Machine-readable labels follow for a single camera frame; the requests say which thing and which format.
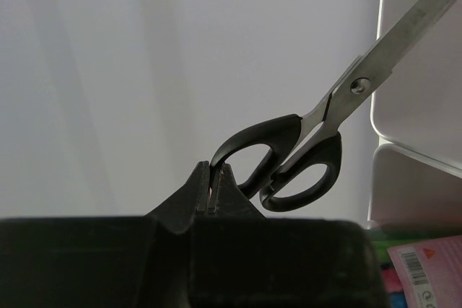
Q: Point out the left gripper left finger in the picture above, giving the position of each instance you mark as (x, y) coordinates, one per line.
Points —
(177, 212)

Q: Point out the black handled scissors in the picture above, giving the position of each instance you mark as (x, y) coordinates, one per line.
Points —
(298, 142)

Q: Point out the pink correction tape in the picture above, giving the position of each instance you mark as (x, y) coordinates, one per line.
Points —
(430, 272)

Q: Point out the right white organizer tray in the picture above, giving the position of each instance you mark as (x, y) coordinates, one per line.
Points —
(416, 114)

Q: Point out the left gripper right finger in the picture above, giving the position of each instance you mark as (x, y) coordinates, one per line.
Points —
(225, 198)

